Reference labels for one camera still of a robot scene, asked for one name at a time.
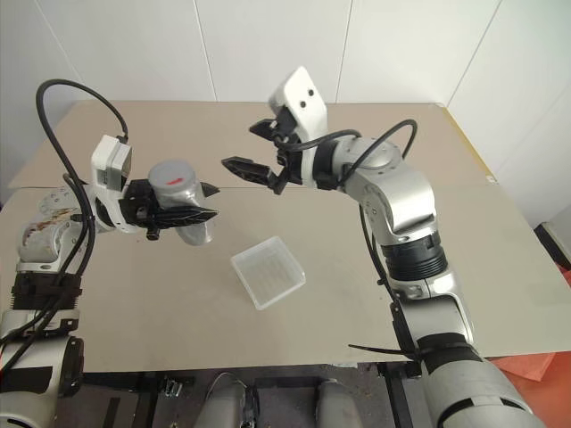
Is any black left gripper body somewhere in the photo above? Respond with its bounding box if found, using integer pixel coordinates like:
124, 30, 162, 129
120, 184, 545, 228
118, 177, 162, 243

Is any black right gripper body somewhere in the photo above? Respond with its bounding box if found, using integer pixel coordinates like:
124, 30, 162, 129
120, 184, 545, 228
268, 108, 305, 196

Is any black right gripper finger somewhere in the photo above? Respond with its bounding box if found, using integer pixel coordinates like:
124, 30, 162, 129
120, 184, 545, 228
220, 156, 275, 185
248, 117, 280, 142

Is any grey translucent plastic jar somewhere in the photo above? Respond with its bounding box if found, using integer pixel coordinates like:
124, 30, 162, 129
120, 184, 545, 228
153, 185, 217, 247

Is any grey jar lid red mark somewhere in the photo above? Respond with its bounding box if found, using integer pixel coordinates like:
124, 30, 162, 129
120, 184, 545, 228
147, 160, 201, 198

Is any clear plastic square box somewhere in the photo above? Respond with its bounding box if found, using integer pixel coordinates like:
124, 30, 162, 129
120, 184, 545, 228
229, 236, 308, 311

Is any small metal clamp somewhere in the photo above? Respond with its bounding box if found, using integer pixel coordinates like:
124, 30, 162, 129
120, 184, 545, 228
161, 375, 182, 399

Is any black zip tie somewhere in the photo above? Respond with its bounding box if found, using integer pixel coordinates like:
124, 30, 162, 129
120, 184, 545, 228
347, 342, 423, 360

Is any dark blue object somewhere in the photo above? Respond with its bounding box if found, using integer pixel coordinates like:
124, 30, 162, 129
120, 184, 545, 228
534, 218, 571, 271

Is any orange plastic sheet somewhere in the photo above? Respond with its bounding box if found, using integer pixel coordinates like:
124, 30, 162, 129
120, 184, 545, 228
488, 350, 571, 405

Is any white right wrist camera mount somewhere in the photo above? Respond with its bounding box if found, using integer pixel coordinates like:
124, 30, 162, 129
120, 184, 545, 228
266, 66, 329, 186

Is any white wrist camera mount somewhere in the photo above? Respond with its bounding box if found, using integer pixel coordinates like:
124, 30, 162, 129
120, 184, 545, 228
266, 66, 329, 186
90, 134, 149, 236

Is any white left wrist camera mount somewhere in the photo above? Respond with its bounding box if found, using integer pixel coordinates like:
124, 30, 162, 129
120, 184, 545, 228
90, 134, 149, 236

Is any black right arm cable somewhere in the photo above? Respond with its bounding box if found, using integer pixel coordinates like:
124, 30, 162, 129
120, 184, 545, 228
272, 119, 423, 363

